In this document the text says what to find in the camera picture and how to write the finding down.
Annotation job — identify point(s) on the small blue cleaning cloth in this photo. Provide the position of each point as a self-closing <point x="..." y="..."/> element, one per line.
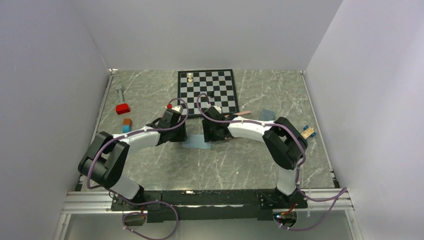
<point x="196" y="141"/>

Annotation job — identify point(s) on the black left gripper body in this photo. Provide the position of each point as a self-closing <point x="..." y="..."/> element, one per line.
<point x="178" y="134"/>

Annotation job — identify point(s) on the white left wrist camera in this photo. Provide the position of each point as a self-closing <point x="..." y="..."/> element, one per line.
<point x="175" y="108"/>

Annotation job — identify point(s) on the aluminium frame rail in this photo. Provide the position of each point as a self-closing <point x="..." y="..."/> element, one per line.
<point x="87" y="202"/>

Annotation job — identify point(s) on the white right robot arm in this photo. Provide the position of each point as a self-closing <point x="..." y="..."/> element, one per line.
<point x="284" y="142"/>

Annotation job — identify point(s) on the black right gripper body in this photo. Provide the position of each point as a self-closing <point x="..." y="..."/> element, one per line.
<point x="209" y="133"/>

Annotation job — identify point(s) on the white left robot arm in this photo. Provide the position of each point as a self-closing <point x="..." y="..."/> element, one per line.
<point x="106" y="156"/>

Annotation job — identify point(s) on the black and white chessboard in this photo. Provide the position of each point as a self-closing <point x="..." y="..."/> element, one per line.
<point x="219" y="81"/>

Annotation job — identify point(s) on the grey glasses case green lining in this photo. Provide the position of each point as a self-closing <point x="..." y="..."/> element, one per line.
<point x="266" y="115"/>

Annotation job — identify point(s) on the pink glasses case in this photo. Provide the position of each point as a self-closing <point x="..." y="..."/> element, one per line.
<point x="243" y="113"/>

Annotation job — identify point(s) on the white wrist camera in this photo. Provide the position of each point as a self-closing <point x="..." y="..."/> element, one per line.
<point x="175" y="108"/>
<point x="217" y="108"/>

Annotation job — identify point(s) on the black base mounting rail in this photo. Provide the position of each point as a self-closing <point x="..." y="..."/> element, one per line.
<point x="186" y="205"/>

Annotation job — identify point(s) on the orange and blue toy block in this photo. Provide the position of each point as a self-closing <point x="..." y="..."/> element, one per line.
<point x="127" y="125"/>

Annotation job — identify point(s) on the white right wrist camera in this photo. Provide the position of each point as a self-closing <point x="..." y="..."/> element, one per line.
<point x="217" y="108"/>

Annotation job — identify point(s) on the grey toy hammer red head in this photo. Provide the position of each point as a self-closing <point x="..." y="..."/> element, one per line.
<point x="122" y="107"/>

